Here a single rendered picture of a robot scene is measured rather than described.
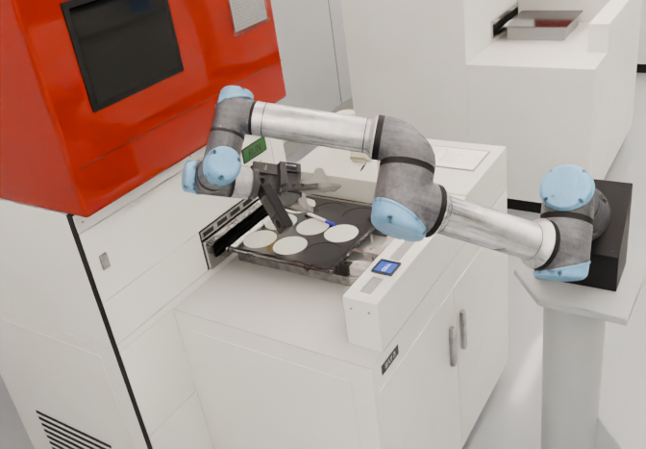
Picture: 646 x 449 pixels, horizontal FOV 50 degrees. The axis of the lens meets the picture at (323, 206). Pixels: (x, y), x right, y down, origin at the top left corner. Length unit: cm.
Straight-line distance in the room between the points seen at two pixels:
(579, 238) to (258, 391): 93
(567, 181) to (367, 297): 52
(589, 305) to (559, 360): 27
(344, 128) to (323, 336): 56
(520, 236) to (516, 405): 127
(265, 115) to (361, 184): 74
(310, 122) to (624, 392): 176
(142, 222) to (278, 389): 56
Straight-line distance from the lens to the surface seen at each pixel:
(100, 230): 173
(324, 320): 179
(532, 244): 155
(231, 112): 148
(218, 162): 142
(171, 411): 209
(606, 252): 181
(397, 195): 137
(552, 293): 184
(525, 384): 279
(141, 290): 187
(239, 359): 190
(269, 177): 160
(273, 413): 196
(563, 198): 162
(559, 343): 199
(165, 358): 200
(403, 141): 141
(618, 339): 304
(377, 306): 158
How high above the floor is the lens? 189
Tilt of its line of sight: 27 degrees down
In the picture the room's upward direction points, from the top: 9 degrees counter-clockwise
